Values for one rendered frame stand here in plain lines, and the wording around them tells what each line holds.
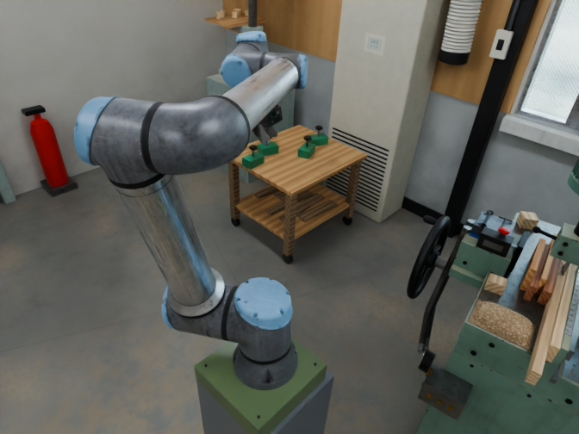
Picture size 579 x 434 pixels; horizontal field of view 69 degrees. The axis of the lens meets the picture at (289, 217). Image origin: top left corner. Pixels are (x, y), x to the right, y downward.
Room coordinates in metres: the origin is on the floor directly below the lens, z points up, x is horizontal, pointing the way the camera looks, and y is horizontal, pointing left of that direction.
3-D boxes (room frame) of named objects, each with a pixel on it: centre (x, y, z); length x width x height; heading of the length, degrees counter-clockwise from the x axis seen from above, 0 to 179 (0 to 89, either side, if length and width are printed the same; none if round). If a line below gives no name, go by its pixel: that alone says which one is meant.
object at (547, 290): (0.87, -0.73, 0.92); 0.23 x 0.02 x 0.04; 147
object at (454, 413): (0.72, -0.48, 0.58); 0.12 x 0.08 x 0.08; 57
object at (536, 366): (0.79, -0.70, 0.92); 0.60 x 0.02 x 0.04; 147
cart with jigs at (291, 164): (2.25, -0.02, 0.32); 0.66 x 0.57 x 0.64; 137
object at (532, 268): (0.89, -0.68, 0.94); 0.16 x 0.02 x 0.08; 147
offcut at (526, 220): (1.13, -0.77, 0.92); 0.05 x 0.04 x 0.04; 83
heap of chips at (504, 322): (0.70, -0.54, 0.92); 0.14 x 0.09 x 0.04; 57
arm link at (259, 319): (0.76, 0.06, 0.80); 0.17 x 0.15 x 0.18; 78
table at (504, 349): (0.92, -0.66, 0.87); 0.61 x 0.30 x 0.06; 147
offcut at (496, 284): (0.82, -0.56, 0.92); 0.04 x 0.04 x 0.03; 62
